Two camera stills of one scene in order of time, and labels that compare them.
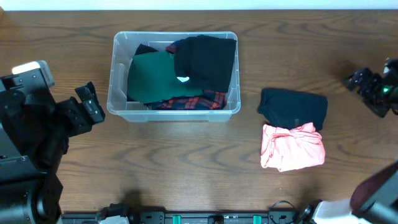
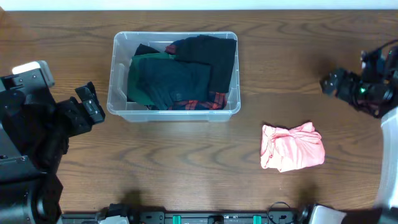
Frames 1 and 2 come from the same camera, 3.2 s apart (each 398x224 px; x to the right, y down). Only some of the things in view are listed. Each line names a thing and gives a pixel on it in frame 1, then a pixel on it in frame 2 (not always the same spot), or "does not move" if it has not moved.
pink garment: [285, 149] does not move
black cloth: [143, 48] does not move
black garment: [207, 61] does not move
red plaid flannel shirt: [209, 100] does not move
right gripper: [374, 80] to [346, 94]
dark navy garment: [290, 109] to [166, 80]
